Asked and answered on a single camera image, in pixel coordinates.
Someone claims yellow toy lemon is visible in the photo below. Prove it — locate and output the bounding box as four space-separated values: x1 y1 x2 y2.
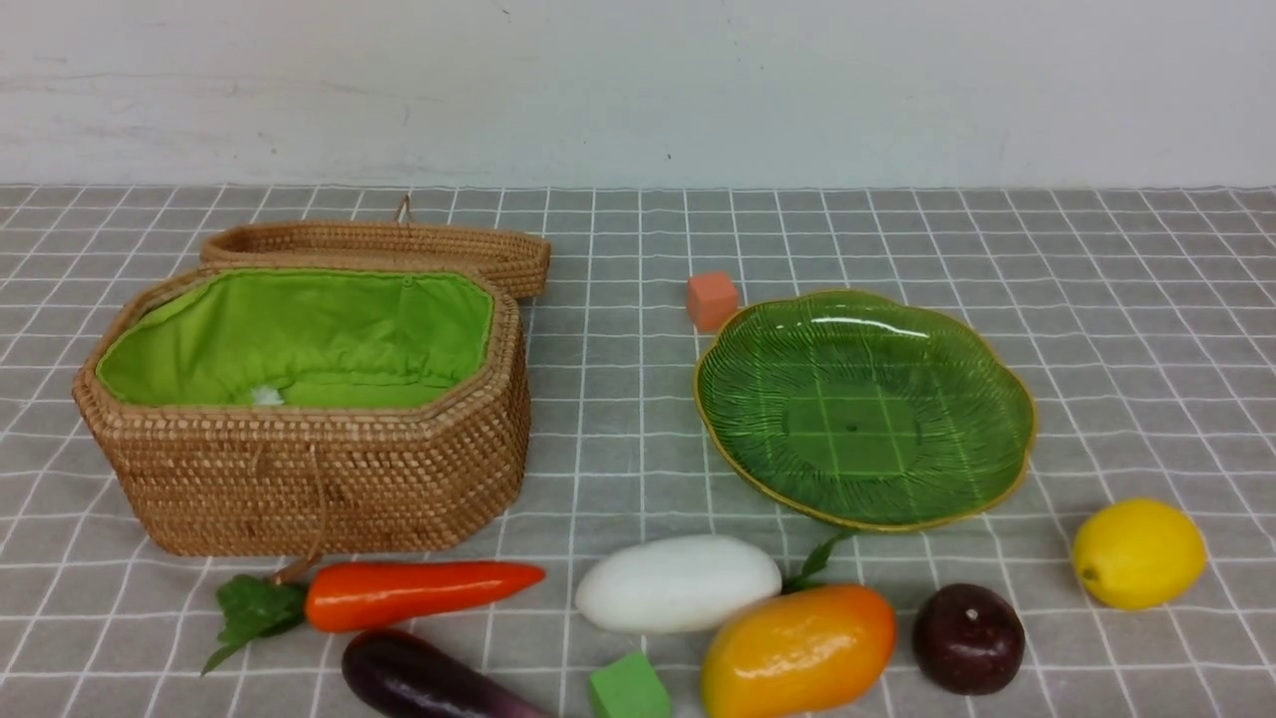
1072 497 1208 610

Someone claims orange yellow toy mango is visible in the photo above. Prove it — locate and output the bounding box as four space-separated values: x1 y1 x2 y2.
701 583 897 717

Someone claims purple toy eggplant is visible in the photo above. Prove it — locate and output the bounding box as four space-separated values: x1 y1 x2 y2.
341 627 547 717

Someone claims green foam cube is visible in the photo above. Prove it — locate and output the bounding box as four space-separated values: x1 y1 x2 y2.
588 650 672 718

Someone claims orange foam cube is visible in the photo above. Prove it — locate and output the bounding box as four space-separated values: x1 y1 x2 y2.
685 270 740 333

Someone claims woven rattan basket lid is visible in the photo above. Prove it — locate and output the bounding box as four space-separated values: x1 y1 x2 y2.
199 195 551 298

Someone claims orange toy carrot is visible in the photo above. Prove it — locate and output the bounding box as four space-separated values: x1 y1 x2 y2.
200 560 546 673

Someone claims woven rattan basket green lining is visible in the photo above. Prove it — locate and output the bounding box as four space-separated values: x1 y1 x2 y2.
71 261 530 557

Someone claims dark purple toy passionfruit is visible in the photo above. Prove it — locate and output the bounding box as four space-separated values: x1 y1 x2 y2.
912 582 1026 696

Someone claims white toy radish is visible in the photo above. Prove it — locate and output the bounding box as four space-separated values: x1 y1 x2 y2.
574 533 849 635

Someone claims green glass leaf plate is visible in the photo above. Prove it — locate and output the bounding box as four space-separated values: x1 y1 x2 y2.
693 289 1037 533

